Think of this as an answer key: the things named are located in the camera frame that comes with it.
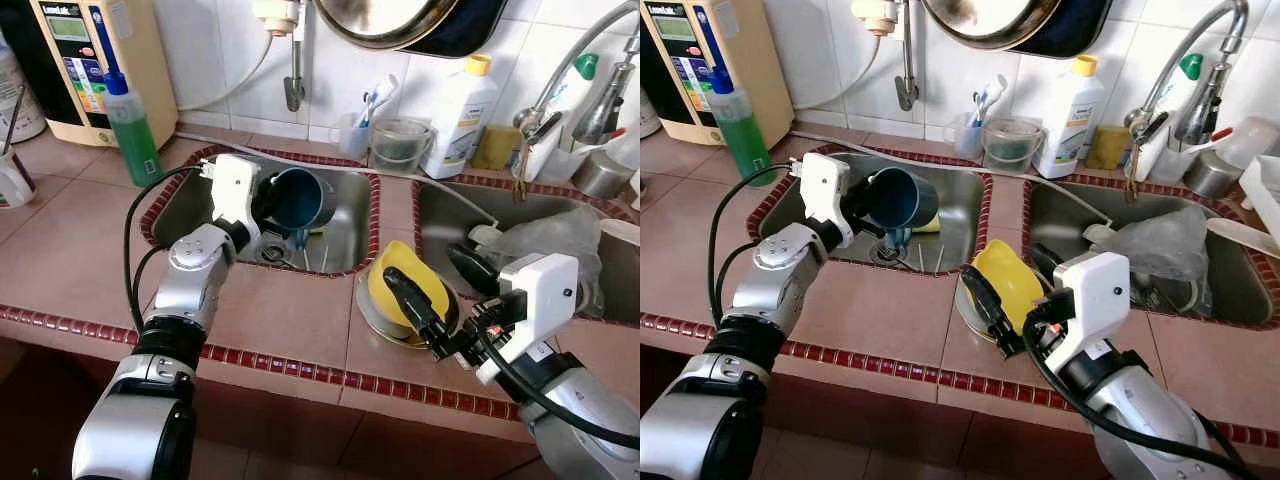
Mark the white plastic dish rack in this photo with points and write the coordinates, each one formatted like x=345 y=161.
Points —
x=1262 y=190

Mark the white bottle green cap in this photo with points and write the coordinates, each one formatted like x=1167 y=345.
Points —
x=570 y=95
x=1165 y=152

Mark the ochre scouring sponge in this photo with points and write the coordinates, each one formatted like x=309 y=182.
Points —
x=1107 y=148
x=495 y=148

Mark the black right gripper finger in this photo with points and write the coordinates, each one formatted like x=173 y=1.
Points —
x=418 y=308
x=993 y=310
x=475 y=270
x=1048 y=264

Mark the white jar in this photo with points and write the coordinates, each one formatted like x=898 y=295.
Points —
x=648 y=118
x=20 y=100

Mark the hanging black pan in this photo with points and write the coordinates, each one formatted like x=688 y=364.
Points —
x=1085 y=30
x=475 y=30

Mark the clear plastic toothbrush cup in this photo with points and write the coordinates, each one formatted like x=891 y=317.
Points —
x=350 y=145
x=960 y=145

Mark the green liquid bottle blue cap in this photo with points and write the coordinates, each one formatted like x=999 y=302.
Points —
x=135 y=145
x=742 y=145

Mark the hanging steel wok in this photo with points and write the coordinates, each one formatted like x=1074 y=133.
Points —
x=990 y=25
x=385 y=25

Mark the clear plastic bag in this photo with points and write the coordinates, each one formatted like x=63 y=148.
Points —
x=1150 y=240
x=550 y=240

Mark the brown kitchen cabinet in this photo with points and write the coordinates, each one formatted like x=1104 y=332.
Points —
x=900 y=450
x=350 y=450

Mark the steel gooseneck faucet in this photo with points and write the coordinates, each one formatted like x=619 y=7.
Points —
x=1200 y=115
x=605 y=115

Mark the small steel cup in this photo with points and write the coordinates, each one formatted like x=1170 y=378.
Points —
x=1210 y=178
x=600 y=178

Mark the thin metal stick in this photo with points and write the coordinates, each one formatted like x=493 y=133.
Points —
x=15 y=120

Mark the translucent plastic container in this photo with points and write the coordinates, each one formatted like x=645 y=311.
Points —
x=1250 y=140
x=625 y=150

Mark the dark blue mug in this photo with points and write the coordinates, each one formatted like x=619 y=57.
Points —
x=300 y=200
x=905 y=200

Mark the white detergent bottle yellow cap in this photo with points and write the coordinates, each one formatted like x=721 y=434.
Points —
x=458 y=125
x=1068 y=125

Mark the shallow steel plate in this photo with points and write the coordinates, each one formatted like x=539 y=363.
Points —
x=370 y=320
x=964 y=315

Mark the blue toothbrush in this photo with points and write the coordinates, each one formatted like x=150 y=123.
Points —
x=977 y=106
x=366 y=106

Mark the steel sink basin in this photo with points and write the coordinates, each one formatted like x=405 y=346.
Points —
x=955 y=232
x=450 y=210
x=345 y=235
x=1065 y=215

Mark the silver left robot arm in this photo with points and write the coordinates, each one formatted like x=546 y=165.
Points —
x=780 y=270
x=190 y=280

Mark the steel wall tap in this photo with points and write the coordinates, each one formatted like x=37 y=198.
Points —
x=906 y=85
x=295 y=85

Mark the bright yellow sponge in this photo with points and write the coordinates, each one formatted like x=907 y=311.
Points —
x=930 y=223

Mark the beige water ioniser appliance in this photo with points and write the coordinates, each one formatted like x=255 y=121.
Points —
x=140 y=70
x=755 y=80

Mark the yellow plastic bowl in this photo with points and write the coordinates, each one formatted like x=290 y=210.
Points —
x=400 y=275
x=1010 y=275

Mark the clear plastic small bucket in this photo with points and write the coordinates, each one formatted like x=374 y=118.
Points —
x=400 y=155
x=1012 y=155

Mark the white toothbrush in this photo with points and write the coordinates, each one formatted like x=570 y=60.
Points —
x=997 y=86
x=387 y=86

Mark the small white cup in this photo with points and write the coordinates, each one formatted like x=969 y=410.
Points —
x=15 y=180

